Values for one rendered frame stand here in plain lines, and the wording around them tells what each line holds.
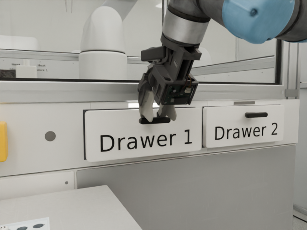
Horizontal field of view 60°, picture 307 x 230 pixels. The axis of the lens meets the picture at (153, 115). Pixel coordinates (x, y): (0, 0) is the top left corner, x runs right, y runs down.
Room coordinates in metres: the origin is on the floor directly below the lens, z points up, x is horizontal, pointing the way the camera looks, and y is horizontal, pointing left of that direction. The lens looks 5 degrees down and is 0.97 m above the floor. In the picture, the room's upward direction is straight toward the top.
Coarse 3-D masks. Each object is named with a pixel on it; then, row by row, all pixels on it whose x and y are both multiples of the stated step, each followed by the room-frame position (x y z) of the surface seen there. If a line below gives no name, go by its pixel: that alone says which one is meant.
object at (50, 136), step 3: (48, 132) 0.55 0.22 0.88; (51, 132) 0.56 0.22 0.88; (45, 135) 0.55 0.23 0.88; (48, 135) 0.55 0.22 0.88; (51, 135) 0.56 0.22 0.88; (54, 135) 0.56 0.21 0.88; (45, 138) 0.55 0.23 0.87; (48, 138) 0.55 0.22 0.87; (51, 138) 0.56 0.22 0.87; (54, 138) 0.56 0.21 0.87
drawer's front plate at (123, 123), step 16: (96, 112) 0.56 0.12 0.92; (112, 112) 0.58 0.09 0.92; (128, 112) 0.59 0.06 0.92; (176, 112) 0.64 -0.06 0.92; (192, 112) 0.66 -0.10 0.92; (96, 128) 0.56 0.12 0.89; (112, 128) 0.58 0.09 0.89; (128, 128) 0.59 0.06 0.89; (144, 128) 0.61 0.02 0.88; (160, 128) 0.63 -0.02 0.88; (176, 128) 0.64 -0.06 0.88; (192, 128) 0.66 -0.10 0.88; (96, 144) 0.56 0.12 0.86; (160, 144) 0.63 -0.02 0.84; (176, 144) 0.64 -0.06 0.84; (192, 144) 0.66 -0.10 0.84; (96, 160) 0.56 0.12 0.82
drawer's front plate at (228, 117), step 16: (208, 112) 0.70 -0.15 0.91; (224, 112) 0.72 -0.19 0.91; (240, 112) 0.75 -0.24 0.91; (272, 112) 0.80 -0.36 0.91; (208, 128) 0.70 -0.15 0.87; (224, 128) 0.72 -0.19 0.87; (240, 128) 0.75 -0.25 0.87; (256, 128) 0.77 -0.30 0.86; (272, 128) 0.80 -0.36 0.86; (208, 144) 0.70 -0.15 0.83; (224, 144) 0.72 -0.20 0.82; (240, 144) 0.75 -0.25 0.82
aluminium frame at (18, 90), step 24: (288, 48) 0.85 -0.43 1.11; (288, 72) 0.85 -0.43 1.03; (0, 96) 0.52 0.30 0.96; (24, 96) 0.53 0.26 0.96; (48, 96) 0.55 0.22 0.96; (72, 96) 0.57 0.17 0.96; (96, 96) 0.59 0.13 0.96; (120, 96) 0.62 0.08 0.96; (216, 96) 0.73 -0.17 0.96; (240, 96) 0.76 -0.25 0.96; (264, 96) 0.80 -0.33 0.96; (288, 96) 0.85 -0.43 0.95
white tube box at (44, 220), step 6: (18, 222) 0.33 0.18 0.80; (24, 222) 0.34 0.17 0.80; (30, 222) 0.34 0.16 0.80; (36, 222) 0.34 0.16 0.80; (42, 222) 0.34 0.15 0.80; (48, 222) 0.33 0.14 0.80; (12, 228) 0.32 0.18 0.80; (18, 228) 0.33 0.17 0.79; (24, 228) 0.33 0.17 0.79; (30, 228) 0.32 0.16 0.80; (36, 228) 0.32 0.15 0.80; (42, 228) 0.32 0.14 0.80; (48, 228) 0.32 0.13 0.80
